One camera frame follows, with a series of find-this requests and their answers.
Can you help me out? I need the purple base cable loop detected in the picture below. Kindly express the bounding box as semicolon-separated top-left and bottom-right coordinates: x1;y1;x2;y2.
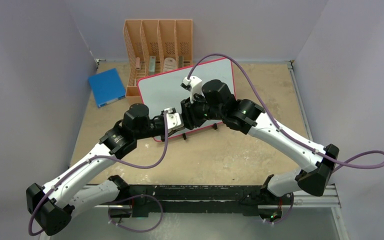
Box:
107;194;165;233

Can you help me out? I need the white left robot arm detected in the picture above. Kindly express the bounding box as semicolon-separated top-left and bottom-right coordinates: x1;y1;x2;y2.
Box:
26;103;184;237

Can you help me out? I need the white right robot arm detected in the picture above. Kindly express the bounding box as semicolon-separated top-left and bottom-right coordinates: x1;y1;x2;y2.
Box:
180;76;339;204

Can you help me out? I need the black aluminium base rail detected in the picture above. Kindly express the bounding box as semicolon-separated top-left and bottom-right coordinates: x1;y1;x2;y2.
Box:
47;183;342;220

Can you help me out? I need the orange plastic file organizer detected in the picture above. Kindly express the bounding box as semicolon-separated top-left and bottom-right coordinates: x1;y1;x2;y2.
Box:
123;19;194;103

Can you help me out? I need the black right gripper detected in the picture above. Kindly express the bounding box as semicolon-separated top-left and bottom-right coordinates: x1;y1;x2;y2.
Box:
180;93;225;131

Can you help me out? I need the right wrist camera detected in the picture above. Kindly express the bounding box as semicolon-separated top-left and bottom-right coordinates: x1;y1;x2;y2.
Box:
180;76;203;104

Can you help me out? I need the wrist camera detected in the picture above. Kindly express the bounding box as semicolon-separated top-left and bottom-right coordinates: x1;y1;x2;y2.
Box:
180;76;203;104
163;107;185;133

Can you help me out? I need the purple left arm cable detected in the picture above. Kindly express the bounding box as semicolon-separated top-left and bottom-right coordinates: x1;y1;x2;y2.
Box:
27;110;170;237

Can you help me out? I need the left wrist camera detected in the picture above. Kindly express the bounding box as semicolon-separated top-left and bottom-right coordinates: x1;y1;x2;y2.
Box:
163;107;185;133

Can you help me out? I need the pink-framed whiteboard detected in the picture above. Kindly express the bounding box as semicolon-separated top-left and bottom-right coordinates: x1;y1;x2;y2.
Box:
136;57;239;143

